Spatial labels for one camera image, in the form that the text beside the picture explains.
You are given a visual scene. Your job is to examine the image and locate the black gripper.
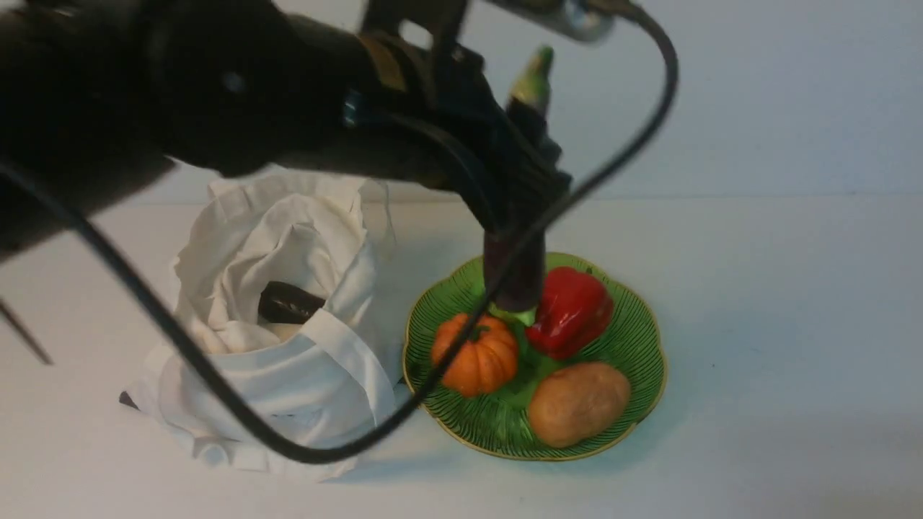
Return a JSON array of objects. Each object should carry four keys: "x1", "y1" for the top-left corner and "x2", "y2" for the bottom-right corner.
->
[{"x1": 346, "y1": 29, "x2": 573, "y2": 234}]

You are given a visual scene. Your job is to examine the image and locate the white cloth tote bag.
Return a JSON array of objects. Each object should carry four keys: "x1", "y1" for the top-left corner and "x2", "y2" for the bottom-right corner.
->
[{"x1": 120, "y1": 172, "x2": 412, "y2": 482}]

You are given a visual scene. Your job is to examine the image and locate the purple striped eggplant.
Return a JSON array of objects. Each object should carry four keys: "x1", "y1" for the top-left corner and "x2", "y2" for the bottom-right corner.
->
[{"x1": 482, "y1": 45, "x2": 555, "y2": 311}]

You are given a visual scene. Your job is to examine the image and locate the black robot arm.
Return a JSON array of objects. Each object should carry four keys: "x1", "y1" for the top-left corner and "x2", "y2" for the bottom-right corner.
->
[{"x1": 1, "y1": 1, "x2": 571, "y2": 231}]

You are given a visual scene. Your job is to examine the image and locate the white vegetable in bag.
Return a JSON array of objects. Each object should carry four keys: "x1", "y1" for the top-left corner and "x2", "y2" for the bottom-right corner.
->
[{"x1": 264, "y1": 323, "x2": 302, "y2": 343}]

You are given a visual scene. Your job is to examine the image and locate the dark purple eggplant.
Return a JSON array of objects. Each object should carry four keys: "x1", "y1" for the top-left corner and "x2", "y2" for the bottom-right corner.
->
[{"x1": 257, "y1": 280, "x2": 326, "y2": 325}]

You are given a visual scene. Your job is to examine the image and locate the red bell pepper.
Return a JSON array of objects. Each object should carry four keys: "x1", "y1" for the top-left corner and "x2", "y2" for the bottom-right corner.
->
[{"x1": 525, "y1": 266, "x2": 614, "y2": 361}]

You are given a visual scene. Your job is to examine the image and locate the small orange pumpkin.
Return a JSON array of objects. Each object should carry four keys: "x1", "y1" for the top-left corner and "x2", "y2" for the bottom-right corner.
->
[{"x1": 441, "y1": 315, "x2": 520, "y2": 398}]

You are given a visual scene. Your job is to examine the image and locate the green glass plate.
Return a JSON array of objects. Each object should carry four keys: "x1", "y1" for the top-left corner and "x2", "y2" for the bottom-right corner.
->
[{"x1": 402, "y1": 251, "x2": 668, "y2": 462}]

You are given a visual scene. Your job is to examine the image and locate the brown potato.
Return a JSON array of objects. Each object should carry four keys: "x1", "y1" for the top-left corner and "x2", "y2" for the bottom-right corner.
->
[{"x1": 527, "y1": 362, "x2": 632, "y2": 449}]

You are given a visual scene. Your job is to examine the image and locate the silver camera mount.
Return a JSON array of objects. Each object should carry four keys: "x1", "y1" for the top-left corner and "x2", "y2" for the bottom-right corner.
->
[{"x1": 490, "y1": 1, "x2": 614, "y2": 44}]

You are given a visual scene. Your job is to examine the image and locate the black cable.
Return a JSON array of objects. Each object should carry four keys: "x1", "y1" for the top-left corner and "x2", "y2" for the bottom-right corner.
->
[{"x1": 0, "y1": 0, "x2": 680, "y2": 466}]

